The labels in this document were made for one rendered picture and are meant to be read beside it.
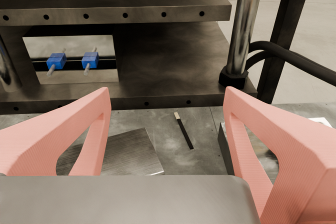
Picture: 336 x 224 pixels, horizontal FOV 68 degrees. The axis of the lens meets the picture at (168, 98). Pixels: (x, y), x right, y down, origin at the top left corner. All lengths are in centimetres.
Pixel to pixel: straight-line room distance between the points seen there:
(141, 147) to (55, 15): 51
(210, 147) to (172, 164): 11
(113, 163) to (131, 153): 4
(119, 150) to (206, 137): 26
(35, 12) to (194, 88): 53
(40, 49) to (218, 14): 56
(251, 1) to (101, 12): 42
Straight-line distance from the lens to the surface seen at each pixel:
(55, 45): 86
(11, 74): 94
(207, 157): 61
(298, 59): 80
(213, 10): 80
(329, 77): 81
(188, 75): 91
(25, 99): 91
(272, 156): 47
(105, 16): 80
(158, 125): 68
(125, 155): 47
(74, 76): 91
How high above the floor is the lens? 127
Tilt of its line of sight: 38 degrees down
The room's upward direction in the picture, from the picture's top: straight up
